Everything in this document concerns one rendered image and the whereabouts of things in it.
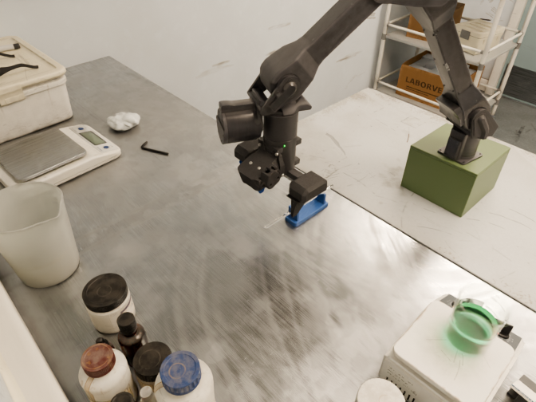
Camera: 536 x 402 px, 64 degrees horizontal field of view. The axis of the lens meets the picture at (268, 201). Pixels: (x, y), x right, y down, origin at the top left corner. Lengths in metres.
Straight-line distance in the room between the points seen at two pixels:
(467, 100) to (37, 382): 0.79
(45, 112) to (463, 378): 1.13
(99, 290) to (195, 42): 1.39
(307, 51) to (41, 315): 0.60
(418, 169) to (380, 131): 0.27
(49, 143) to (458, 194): 0.93
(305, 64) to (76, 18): 1.14
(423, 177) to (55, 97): 0.96
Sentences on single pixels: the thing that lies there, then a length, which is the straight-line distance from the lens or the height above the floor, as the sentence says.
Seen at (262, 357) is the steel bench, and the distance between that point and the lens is 0.70.
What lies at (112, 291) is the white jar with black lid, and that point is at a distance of 0.72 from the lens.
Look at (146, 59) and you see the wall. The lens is 1.83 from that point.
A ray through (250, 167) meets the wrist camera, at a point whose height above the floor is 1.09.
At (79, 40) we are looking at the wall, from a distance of 1.70.
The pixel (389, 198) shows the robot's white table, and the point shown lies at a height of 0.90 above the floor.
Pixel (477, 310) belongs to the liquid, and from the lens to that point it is 0.65.
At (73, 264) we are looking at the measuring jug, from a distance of 0.86.
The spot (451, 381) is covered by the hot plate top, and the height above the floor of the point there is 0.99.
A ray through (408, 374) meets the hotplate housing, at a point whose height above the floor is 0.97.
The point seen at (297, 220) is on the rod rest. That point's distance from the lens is 0.88.
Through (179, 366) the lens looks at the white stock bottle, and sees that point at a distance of 0.56.
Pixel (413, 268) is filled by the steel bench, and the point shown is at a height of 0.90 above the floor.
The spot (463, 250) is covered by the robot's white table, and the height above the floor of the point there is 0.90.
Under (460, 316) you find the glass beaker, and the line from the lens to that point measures 0.61.
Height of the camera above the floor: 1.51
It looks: 40 degrees down
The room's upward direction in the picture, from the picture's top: straight up
